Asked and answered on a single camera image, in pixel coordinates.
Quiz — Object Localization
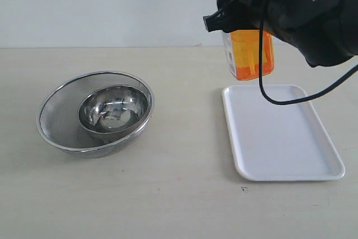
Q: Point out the steel mesh colander basket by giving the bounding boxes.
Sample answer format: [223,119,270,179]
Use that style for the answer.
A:
[36,71,155,158]

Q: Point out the orange pump soap bottle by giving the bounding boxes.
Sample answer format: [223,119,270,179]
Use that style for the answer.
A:
[222,30,275,81]

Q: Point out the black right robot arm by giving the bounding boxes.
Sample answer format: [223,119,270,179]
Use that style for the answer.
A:
[204,0,357,67]

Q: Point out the white rectangular plastic tray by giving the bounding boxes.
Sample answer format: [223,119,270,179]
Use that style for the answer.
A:
[222,85,345,182]

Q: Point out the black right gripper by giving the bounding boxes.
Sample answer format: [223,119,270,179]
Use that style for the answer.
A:
[203,0,266,33]

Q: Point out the small stainless steel bowl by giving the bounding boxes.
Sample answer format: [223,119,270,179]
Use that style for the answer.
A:
[78,85,150,141]

